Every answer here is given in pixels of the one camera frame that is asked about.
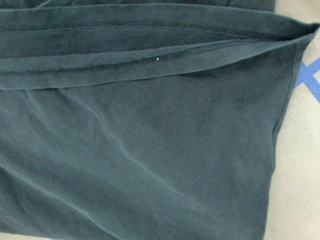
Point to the black printed t-shirt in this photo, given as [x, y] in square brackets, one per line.
[143, 119]

